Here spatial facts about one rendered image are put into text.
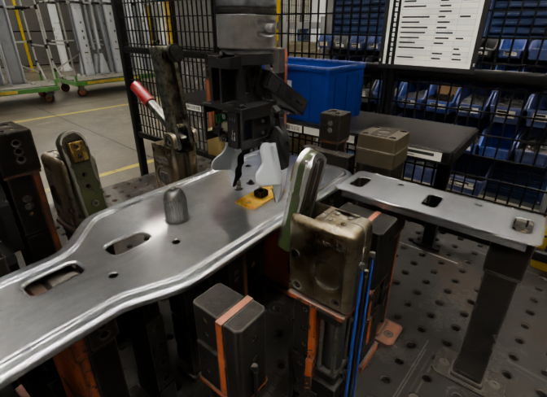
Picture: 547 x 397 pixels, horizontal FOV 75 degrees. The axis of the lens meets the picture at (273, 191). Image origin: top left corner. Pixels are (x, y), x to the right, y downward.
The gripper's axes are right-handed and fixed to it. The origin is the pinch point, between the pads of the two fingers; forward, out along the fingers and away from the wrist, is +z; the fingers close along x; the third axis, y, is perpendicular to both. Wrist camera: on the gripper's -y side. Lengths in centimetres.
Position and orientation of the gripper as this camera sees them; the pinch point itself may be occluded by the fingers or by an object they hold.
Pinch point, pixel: (257, 186)
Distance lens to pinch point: 56.4
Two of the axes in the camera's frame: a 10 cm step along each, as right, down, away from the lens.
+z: -0.2, 9.0, 4.3
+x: 7.9, 2.8, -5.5
